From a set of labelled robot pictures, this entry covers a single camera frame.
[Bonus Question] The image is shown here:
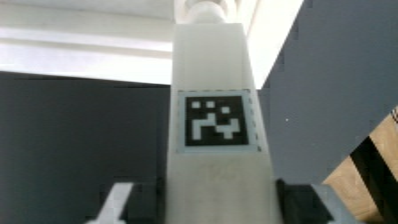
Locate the white desk top tray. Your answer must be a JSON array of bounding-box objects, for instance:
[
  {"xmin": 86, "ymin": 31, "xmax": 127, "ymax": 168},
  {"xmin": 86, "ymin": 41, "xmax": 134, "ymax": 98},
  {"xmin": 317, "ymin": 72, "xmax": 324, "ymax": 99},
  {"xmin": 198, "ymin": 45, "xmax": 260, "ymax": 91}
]
[{"xmin": 0, "ymin": 0, "xmax": 303, "ymax": 90}]

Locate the white desk leg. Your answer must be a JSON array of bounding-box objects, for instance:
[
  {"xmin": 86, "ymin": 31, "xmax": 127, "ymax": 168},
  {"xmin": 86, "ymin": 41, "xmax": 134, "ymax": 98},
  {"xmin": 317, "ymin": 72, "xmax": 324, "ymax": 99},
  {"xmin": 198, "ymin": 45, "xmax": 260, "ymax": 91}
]
[{"xmin": 164, "ymin": 0, "xmax": 282, "ymax": 224}]

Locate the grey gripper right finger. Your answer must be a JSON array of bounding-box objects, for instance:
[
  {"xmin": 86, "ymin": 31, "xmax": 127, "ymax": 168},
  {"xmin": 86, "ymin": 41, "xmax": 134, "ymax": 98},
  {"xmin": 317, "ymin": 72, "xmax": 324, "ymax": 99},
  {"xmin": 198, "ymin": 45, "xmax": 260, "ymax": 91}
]
[{"xmin": 276, "ymin": 179, "xmax": 360, "ymax": 224}]

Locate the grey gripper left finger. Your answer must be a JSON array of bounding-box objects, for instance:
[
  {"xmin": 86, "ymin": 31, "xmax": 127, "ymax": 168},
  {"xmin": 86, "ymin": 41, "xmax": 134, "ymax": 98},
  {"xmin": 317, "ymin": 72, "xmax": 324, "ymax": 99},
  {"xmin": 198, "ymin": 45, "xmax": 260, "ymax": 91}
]
[{"xmin": 85, "ymin": 182, "xmax": 134, "ymax": 224}]

